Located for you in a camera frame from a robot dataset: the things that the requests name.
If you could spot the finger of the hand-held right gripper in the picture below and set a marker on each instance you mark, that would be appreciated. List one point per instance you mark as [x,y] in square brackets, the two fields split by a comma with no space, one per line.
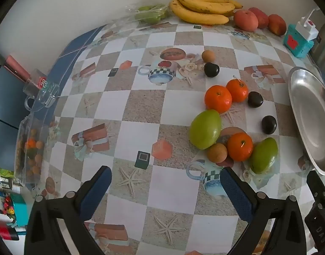
[317,187]

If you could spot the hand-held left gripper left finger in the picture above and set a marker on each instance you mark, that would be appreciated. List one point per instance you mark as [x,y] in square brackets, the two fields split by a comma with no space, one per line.
[97,188]

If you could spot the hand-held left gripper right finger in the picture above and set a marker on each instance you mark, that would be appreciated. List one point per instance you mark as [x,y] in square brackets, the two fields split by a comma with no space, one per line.
[238,196]

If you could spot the small green mango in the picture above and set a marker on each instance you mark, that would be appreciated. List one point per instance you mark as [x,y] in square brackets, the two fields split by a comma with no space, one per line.
[263,155]

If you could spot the small brown round fruit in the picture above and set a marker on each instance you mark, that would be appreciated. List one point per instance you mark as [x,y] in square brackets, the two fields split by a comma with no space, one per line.
[208,56]
[217,152]

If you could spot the orange mandarin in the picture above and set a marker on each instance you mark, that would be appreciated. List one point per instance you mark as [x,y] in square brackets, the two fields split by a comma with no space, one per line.
[240,147]
[218,98]
[237,90]

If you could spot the round metal plate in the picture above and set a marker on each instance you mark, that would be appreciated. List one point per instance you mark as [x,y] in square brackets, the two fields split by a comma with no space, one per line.
[308,117]

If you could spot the large green mango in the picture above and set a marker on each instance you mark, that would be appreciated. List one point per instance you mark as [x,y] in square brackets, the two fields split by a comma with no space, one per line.
[205,129]

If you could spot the dark plum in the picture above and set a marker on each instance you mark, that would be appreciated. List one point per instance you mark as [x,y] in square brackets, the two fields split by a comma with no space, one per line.
[211,69]
[269,124]
[255,99]

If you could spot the clear plastic fruit container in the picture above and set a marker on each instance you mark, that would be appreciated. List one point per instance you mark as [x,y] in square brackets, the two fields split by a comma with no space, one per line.
[29,148]

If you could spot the plain teal box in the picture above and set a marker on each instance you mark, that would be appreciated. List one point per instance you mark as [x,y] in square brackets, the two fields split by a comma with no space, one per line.
[19,209]

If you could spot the colourful toy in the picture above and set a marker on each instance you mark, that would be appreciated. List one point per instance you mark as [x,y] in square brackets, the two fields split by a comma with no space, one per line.
[7,207]

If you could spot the checkered printed tablecloth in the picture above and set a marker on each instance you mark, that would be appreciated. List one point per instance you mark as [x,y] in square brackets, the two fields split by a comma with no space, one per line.
[141,106]

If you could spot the green leafy object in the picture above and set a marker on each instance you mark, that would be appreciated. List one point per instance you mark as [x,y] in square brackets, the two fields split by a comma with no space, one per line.
[1,171]

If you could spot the red striped object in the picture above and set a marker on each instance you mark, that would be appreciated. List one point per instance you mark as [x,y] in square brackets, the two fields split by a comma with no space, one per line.
[4,232]

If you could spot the clear glass mug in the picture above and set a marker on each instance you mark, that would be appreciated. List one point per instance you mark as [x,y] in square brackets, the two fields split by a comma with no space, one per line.
[43,95]

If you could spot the pink tube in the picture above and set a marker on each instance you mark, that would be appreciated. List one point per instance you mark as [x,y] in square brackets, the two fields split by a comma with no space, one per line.
[17,67]

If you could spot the teal box with red label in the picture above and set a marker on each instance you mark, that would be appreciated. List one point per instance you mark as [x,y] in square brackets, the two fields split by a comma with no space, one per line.
[295,43]

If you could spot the red apple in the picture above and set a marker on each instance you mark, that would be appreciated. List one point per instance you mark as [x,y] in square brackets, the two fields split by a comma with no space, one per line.
[261,17]
[277,24]
[246,20]

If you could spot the plastic bag of green fruit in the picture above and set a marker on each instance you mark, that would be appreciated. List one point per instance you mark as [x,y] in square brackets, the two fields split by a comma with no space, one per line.
[150,13]

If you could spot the yellow banana bunch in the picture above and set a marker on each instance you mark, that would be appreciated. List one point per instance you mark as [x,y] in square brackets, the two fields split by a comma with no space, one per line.
[199,5]

